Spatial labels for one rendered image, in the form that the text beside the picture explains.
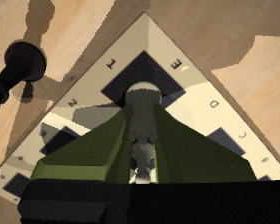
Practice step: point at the white pawn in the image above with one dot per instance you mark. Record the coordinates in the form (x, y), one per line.
(142, 154)

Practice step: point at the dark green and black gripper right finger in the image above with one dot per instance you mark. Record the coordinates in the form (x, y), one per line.
(192, 157)

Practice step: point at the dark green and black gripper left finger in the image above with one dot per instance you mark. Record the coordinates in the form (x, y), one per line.
(100, 154)

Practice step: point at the chessboard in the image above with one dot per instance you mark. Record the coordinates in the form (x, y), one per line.
(142, 52)

